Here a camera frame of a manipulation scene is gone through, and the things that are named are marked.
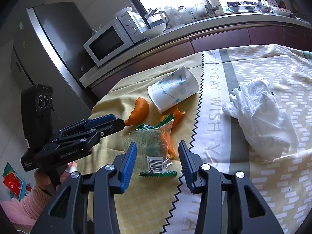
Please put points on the white pump soap bottle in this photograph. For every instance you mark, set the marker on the white pump soap bottle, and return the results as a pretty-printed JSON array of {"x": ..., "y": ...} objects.
[{"x": 214, "y": 1}]

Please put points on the pile of clear glassware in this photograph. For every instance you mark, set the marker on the pile of clear glassware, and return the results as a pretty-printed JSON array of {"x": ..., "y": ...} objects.
[{"x": 185, "y": 14}]

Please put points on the blue patterned bowl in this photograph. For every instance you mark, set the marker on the blue patterned bowl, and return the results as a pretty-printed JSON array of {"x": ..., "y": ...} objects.
[
  {"x": 262, "y": 9},
  {"x": 234, "y": 7},
  {"x": 249, "y": 8}
]

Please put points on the white microwave oven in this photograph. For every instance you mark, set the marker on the white microwave oven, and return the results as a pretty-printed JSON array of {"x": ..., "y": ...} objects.
[{"x": 104, "y": 41}]

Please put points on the white dotted utensil holder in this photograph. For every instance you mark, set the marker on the white dotted utensil holder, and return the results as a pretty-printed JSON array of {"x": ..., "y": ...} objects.
[{"x": 272, "y": 2}]

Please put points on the person's left hand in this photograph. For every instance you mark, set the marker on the person's left hand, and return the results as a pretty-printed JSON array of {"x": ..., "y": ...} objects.
[{"x": 41, "y": 179}]

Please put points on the person's left forearm pink sleeve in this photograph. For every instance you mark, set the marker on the person's left forearm pink sleeve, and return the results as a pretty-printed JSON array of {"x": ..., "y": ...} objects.
[{"x": 24, "y": 207}]

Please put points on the white plate with food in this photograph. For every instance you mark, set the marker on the white plate with food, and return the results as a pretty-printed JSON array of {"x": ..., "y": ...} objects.
[{"x": 280, "y": 11}]

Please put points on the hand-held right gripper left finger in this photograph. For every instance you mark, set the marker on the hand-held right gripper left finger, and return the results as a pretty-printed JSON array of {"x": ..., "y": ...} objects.
[{"x": 126, "y": 168}]

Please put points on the red printed bag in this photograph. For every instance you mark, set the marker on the red printed bag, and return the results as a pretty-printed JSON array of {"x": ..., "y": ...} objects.
[{"x": 13, "y": 184}]

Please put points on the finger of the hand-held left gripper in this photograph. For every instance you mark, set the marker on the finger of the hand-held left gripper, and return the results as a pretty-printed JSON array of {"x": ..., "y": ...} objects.
[
  {"x": 97, "y": 122},
  {"x": 107, "y": 129}
]

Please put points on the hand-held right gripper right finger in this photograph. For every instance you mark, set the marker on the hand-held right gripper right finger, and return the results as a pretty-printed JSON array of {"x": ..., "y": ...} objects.
[{"x": 187, "y": 165}]

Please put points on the white tissue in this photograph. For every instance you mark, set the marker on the white tissue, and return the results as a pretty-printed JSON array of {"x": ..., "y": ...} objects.
[{"x": 260, "y": 117}]

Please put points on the white blue dotted paper cup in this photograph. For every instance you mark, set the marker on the white blue dotted paper cup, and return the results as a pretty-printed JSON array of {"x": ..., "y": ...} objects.
[{"x": 170, "y": 90}]

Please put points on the glass kettle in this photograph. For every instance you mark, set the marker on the glass kettle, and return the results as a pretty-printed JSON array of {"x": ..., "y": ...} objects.
[{"x": 157, "y": 18}]

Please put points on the brown lower kitchen cabinets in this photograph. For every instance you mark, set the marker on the brown lower kitchen cabinets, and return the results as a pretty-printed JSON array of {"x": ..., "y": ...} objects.
[{"x": 219, "y": 39}]

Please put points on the blue plastic bag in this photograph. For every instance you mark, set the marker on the blue plastic bag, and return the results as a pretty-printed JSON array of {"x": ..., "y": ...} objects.
[{"x": 25, "y": 187}]

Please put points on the white wide bowl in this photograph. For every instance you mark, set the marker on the white wide bowl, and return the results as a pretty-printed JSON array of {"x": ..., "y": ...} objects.
[
  {"x": 123, "y": 11},
  {"x": 154, "y": 30}
]

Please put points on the grey steel refrigerator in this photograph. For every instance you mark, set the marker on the grey steel refrigerator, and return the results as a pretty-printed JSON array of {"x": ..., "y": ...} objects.
[{"x": 61, "y": 41}]

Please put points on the white kitchen countertop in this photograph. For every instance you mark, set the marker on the white kitchen countertop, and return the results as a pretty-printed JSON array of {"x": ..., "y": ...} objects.
[{"x": 170, "y": 33}]

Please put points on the green clear snack wrapper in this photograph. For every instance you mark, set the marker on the green clear snack wrapper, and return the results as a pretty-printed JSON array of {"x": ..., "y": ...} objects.
[{"x": 148, "y": 148}]

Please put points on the yellow grey printed tablecloth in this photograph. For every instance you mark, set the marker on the yellow grey printed tablecloth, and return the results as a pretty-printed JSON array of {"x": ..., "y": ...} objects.
[{"x": 151, "y": 212}]

